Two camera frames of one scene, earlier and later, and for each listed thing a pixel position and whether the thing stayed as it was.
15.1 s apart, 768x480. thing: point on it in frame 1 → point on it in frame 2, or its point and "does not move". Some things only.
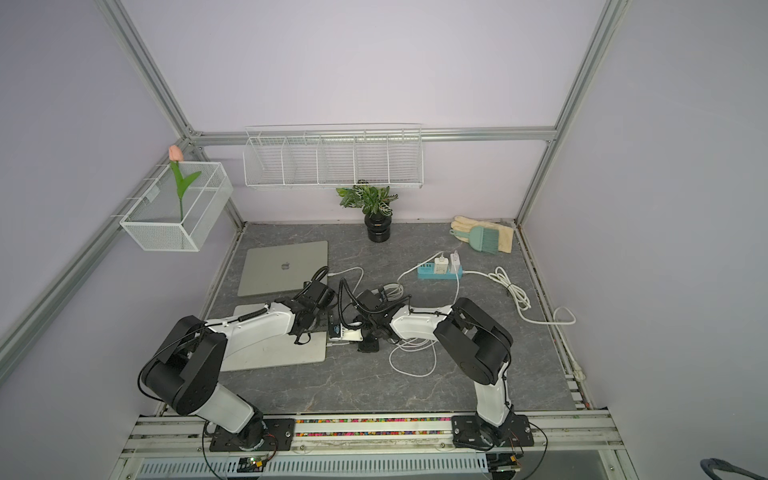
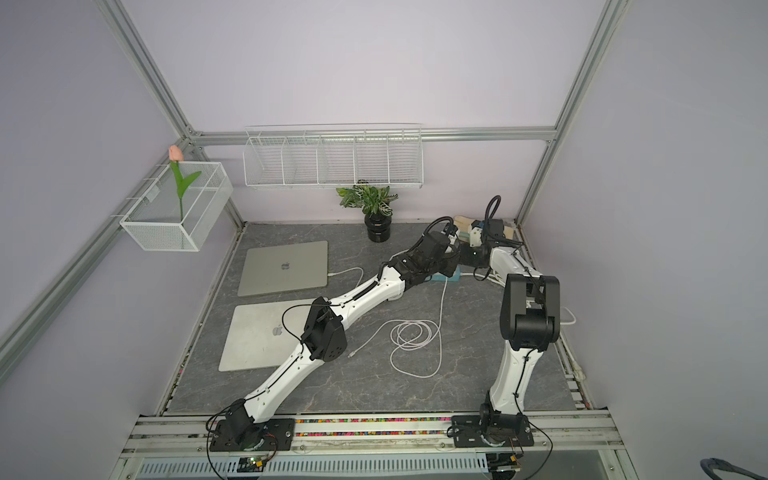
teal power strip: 427,272 does not move
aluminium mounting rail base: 178,447 does not move
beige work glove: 465,224 does not move
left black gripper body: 303,331 → 447,266
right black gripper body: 367,327 → 470,256
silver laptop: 280,351 does not move
